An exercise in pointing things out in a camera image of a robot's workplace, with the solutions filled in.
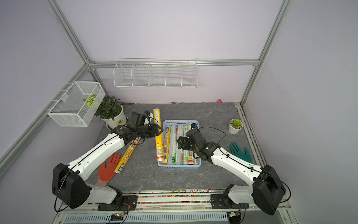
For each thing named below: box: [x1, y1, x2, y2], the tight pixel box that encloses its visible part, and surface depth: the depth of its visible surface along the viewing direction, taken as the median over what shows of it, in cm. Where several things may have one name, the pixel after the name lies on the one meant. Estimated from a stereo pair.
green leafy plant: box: [94, 95, 122, 121], surface depth 95 cm
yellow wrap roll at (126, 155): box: [113, 137, 142, 175], surface depth 86 cm
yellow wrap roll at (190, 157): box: [187, 150, 195, 165], surface depth 84 cm
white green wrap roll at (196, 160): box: [193, 154, 200, 165], surface depth 85 cm
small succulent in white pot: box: [228, 118, 244, 135], surface depth 98 cm
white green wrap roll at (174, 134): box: [169, 125, 179, 165], surface depth 93 cm
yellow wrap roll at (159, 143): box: [152, 108, 165, 162], surface depth 78 cm
